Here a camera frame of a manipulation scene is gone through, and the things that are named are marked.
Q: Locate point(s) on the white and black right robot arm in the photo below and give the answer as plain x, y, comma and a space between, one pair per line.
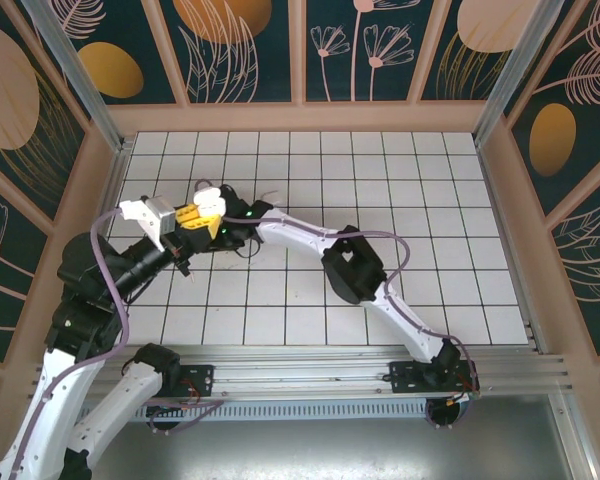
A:
300, 232

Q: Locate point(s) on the aluminium mounting rail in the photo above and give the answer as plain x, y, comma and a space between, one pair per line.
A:
300, 372

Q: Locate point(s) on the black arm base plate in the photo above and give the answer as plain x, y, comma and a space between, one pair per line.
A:
200, 380
405, 380

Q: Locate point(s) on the white earbud charging case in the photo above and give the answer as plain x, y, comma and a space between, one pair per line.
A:
210, 202

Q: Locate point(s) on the aluminium frame post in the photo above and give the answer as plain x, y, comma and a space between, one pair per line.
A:
517, 75
77, 75

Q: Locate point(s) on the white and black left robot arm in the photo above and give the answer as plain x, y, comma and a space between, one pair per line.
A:
45, 410

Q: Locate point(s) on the grey metal sheet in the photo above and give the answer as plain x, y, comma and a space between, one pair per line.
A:
300, 450

